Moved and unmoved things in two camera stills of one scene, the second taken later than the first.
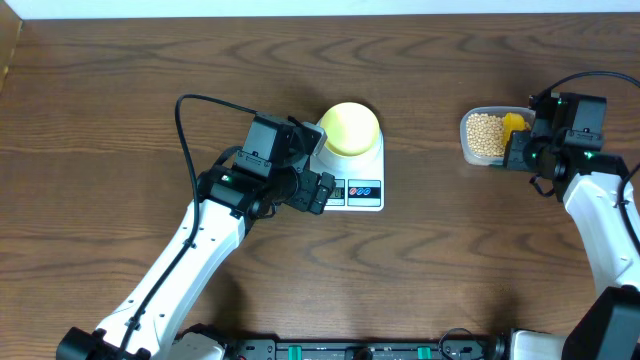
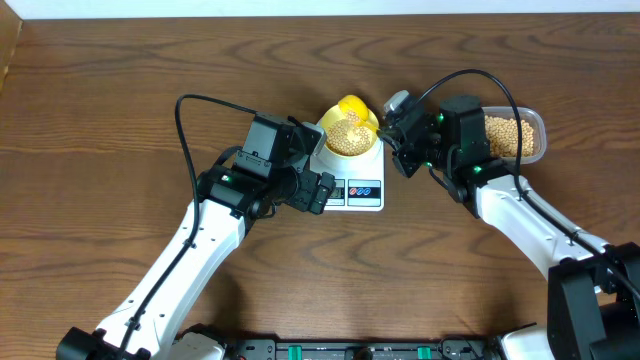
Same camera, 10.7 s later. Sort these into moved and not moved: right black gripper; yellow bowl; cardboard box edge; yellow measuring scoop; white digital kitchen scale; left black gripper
Moved: yellow measuring scoop; right black gripper
Not moved: yellow bowl; white digital kitchen scale; left black gripper; cardboard box edge
